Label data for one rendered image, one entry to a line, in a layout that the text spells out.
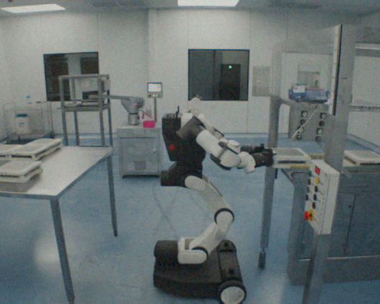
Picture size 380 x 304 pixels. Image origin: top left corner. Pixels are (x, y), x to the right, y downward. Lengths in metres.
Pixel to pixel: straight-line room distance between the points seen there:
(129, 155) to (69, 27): 4.01
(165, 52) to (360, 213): 5.65
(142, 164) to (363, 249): 3.11
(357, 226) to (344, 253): 0.23
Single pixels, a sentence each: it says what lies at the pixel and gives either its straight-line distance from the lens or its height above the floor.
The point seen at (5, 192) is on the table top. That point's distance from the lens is 2.07.
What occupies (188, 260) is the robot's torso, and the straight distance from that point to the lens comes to 2.29.
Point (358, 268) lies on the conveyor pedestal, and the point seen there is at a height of 0.13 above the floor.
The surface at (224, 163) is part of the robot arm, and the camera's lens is 1.64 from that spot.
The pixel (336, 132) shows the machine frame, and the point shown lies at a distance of 1.31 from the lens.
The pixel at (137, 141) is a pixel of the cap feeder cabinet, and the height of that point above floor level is 0.57.
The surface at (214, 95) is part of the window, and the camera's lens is 7.15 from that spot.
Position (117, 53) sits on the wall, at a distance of 7.26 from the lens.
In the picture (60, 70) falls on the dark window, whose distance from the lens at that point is 7.67.
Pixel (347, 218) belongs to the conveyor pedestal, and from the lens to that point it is 2.41.
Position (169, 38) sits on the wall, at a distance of 7.13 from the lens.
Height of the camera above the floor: 1.58
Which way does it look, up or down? 15 degrees down
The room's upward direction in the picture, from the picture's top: straight up
